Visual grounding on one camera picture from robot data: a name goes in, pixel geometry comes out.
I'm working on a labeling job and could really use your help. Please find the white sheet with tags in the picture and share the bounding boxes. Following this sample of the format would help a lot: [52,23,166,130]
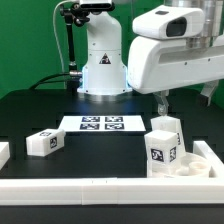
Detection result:
[59,115,145,132]

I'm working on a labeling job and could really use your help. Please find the white left wall barrier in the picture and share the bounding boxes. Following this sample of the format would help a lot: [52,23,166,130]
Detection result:
[0,142,10,170]

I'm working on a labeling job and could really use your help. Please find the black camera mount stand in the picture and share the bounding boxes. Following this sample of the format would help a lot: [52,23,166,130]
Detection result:
[60,3,90,93]

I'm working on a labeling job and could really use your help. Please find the camera on mount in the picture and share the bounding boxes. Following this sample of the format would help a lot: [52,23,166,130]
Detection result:
[80,0,115,12]

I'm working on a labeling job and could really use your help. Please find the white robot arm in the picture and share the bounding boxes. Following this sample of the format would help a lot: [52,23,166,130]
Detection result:
[128,0,224,116]

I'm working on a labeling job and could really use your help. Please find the white cable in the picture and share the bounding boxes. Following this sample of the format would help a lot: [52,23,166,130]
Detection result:
[52,0,81,74]

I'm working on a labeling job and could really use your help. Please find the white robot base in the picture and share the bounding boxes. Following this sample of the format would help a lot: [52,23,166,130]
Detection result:
[78,12,132,101]

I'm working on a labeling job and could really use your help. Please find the white front wall barrier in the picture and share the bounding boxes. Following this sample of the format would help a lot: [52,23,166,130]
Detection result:
[0,178,224,205]

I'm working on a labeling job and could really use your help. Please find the black cables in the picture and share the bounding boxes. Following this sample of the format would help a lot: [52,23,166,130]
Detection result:
[29,70,83,90]

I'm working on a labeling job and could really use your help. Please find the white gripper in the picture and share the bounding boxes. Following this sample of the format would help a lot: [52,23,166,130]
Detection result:
[128,4,224,116]

